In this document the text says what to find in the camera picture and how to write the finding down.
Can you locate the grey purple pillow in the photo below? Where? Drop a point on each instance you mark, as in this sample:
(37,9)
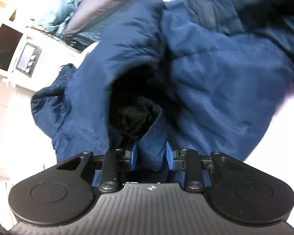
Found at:
(105,2)

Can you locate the navy blue large jacket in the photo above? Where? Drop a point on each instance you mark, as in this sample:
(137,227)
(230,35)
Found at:
(186,78)

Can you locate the white microwave oven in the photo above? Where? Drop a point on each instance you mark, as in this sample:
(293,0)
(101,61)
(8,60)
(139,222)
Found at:
(17,52)

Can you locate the light blue puffer jacket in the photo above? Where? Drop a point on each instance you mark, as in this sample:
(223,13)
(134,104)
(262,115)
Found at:
(56,21)

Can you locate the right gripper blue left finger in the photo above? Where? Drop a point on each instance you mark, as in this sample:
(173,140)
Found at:
(130,156)

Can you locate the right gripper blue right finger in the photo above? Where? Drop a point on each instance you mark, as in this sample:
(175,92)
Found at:
(174,158)

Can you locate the lavender bed sheet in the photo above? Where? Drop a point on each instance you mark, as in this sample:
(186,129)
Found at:
(279,139)

